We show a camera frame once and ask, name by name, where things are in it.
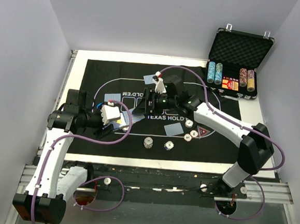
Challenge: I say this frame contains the black poker felt mat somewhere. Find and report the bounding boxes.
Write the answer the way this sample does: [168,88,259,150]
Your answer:
[68,59,238,164]

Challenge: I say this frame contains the white table board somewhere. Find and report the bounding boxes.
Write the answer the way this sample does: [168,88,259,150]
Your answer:
[54,50,264,174]

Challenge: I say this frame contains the red card deck in case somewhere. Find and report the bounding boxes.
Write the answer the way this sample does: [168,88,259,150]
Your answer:
[222,76,239,91]

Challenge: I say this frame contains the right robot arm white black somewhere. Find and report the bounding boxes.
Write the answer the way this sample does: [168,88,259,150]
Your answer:
[132,75,274,197]

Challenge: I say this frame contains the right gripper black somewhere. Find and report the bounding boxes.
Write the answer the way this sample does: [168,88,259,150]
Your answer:
[132,87,178,118]

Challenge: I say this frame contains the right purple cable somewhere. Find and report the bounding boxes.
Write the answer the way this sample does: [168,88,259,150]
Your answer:
[144,64,292,223]

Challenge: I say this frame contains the light blue chip row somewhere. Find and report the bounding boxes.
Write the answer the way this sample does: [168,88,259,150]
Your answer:
[207,61,216,83]

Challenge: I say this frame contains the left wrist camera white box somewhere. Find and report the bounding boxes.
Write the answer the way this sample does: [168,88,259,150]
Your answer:
[101,105,121,126]

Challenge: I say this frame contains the purple yellow chip row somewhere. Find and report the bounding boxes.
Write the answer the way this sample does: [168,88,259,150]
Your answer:
[247,69,255,92]

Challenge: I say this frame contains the blue white chip stack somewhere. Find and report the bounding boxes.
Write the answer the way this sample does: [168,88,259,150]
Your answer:
[164,141,174,151]

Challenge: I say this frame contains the blue yellow card box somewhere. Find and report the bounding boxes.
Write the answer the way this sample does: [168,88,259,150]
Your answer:
[111,117,129,131]

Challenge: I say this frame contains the red triangle mat logo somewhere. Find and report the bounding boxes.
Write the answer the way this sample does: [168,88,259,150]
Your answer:
[197,126,210,138]

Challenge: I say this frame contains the red chip row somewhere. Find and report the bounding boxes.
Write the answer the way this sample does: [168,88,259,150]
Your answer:
[239,68,248,87]

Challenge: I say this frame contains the teal chip row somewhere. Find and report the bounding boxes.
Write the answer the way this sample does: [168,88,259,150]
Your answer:
[214,63,223,85]

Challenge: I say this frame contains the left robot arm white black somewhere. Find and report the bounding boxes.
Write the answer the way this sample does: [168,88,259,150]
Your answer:
[12,89,121,224]

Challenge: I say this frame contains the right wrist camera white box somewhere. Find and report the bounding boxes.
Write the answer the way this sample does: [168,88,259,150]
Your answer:
[153,76,167,94]

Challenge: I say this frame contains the aluminium mounting rail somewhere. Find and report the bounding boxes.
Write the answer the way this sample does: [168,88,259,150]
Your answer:
[19,165,294,204]

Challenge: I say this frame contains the grey white chip stack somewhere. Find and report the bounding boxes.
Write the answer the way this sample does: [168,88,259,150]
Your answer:
[144,137,153,149]

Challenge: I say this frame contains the black aluminium chip case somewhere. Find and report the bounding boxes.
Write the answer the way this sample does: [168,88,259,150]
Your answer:
[205,24,275,100]

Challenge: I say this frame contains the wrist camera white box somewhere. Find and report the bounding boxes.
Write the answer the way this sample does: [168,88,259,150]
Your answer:
[101,105,121,126]
[153,76,167,94]

